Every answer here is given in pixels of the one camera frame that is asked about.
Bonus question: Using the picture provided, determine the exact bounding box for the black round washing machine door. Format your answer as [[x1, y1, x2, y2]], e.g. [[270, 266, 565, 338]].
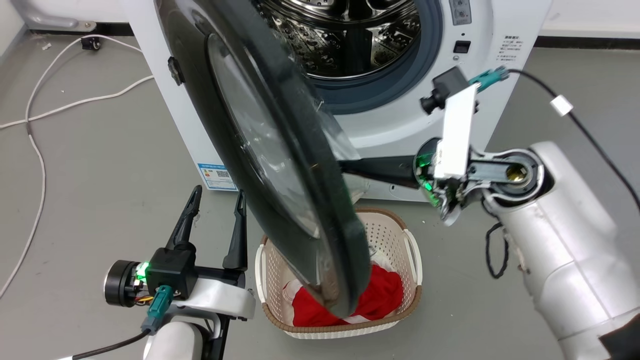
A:
[[155, 0, 373, 319]]

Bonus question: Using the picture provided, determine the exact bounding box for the grey washer button panel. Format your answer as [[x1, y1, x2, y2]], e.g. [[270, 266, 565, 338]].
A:
[[448, 0, 473, 26]]

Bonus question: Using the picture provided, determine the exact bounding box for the stainless steel washer drum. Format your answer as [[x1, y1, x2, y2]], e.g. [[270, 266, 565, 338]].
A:
[[254, 0, 423, 81]]

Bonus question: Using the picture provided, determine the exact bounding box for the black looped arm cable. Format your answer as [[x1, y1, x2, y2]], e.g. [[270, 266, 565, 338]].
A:
[[484, 222, 510, 280]]

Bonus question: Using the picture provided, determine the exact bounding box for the white appliance base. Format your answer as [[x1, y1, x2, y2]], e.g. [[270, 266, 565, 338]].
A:
[[10, 0, 99, 32]]

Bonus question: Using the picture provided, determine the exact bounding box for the grey rubber door gasket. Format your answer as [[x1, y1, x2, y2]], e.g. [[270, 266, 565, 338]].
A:
[[300, 0, 446, 116]]

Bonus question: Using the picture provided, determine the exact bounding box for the teal right cable connector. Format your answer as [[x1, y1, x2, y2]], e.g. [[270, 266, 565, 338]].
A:
[[468, 66, 510, 94]]

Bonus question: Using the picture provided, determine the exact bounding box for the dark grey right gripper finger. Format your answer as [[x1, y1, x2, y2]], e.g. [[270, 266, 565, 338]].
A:
[[339, 156, 421, 190]]

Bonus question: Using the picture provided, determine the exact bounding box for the white front-load washing machine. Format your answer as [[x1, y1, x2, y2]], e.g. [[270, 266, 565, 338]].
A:
[[120, 0, 553, 203]]

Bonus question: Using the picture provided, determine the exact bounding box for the white camera bracket plate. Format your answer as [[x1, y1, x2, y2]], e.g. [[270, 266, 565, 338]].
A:
[[433, 82, 479, 180]]

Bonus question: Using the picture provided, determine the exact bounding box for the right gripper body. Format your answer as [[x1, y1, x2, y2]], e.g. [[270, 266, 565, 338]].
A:
[[412, 137, 546, 227]]

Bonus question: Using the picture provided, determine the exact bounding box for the black cable with white tag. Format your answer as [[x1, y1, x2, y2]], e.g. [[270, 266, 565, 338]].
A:
[[507, 69, 640, 213]]

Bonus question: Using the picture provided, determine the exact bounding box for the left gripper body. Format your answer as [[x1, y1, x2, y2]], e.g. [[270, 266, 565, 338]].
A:
[[103, 259, 249, 307]]

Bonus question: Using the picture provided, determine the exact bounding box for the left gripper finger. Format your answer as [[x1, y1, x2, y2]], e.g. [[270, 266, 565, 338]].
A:
[[165, 185, 204, 252], [222, 189, 249, 272]]

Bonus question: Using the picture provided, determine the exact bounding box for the blue energy label sticker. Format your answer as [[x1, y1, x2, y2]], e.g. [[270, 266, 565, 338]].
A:
[[196, 162, 239, 192]]

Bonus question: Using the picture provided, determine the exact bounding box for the long white floor cable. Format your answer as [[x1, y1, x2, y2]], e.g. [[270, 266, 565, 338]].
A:
[[0, 34, 145, 301]]

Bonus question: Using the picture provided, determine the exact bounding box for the short white floor cable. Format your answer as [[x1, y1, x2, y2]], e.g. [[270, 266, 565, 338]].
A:
[[0, 75, 155, 130]]

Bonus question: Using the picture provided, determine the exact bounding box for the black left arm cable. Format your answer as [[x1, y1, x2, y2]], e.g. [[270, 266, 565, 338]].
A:
[[71, 329, 152, 360]]

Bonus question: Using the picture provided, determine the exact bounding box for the teal cable connector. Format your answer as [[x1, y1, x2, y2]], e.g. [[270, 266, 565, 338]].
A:
[[140, 284, 175, 335], [468, 66, 510, 94]]

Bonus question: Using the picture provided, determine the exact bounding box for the red garment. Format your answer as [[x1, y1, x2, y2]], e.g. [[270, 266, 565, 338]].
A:
[[291, 263, 405, 328]]

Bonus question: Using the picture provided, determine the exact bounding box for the teal left cable connector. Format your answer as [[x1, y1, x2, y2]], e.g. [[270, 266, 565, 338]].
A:
[[140, 284, 175, 335]]

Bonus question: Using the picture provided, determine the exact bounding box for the white laundry basket brown rim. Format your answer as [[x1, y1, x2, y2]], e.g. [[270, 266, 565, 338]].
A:
[[255, 207, 424, 340]]

